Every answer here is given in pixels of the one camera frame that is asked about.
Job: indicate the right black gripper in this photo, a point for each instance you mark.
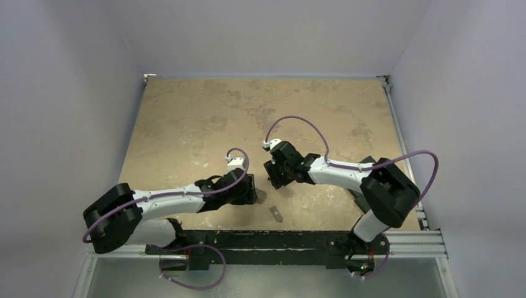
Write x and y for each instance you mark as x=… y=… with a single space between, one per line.
x=275 y=173

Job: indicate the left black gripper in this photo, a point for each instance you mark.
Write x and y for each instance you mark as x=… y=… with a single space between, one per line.
x=248 y=194

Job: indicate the white remote control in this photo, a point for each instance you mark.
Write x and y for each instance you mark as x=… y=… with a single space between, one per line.
x=261 y=196

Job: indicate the grey battery cover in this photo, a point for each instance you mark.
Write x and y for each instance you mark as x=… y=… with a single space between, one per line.
x=276 y=214

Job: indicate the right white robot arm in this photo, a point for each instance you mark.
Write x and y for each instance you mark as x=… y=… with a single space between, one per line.
x=389 y=193

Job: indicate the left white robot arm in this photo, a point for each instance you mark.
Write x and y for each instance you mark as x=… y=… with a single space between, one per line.
x=124 y=216

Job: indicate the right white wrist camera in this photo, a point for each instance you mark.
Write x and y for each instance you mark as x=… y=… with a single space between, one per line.
x=267 y=145

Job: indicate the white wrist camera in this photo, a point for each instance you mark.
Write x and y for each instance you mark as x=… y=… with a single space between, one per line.
x=267 y=145
x=235 y=162

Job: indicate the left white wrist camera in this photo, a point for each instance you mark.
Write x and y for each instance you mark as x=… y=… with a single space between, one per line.
x=235 y=162

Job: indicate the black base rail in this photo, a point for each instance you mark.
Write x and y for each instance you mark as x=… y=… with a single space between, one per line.
x=199 y=249

